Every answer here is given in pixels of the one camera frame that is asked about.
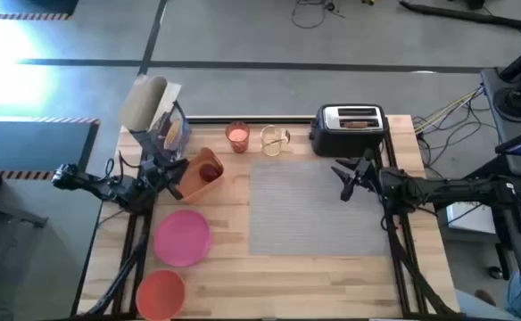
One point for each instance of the black chrome-top toaster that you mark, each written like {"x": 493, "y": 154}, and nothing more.
{"x": 347, "y": 138}

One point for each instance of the pink plate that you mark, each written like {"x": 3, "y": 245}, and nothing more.
{"x": 182, "y": 238}

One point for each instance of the black round stand base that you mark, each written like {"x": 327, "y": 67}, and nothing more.
{"x": 515, "y": 102}

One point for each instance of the orange rectangular tray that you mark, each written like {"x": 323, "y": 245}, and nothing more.
{"x": 193, "y": 185}

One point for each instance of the brown toast slice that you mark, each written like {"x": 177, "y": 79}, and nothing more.
{"x": 356, "y": 124}

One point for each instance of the clear ribbed glass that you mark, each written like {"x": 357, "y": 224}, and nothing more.
{"x": 271, "y": 142}

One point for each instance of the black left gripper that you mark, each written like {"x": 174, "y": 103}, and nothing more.
{"x": 158, "y": 171}

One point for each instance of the black caster wheel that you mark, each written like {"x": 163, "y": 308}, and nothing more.
{"x": 495, "y": 272}

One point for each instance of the white paper box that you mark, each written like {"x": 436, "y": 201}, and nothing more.
{"x": 470, "y": 220}

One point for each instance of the orange tumbler with juice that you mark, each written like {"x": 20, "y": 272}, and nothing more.
{"x": 237, "y": 136}

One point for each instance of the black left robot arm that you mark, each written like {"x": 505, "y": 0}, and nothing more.
{"x": 91, "y": 185}

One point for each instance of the orange bowl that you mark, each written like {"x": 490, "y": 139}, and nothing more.
{"x": 160, "y": 295}

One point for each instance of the grey desk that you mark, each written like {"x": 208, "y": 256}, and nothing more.
{"x": 492, "y": 98}

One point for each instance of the black aluminium table frame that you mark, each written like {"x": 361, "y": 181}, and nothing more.
{"x": 251, "y": 119}

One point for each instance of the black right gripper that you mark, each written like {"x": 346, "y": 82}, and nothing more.
{"x": 367, "y": 174}

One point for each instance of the red apple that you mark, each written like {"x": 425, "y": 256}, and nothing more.
{"x": 209, "y": 173}

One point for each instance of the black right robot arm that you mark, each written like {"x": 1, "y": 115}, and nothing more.
{"x": 443, "y": 191}

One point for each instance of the blue cereal box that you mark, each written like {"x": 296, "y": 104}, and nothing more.
{"x": 146, "y": 102}

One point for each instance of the grey metal stand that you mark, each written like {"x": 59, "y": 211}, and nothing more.
{"x": 15, "y": 214}

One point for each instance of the gold spoon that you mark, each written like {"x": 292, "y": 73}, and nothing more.
{"x": 283, "y": 137}

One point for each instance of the grey woven placemat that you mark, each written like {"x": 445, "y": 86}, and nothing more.
{"x": 305, "y": 214}

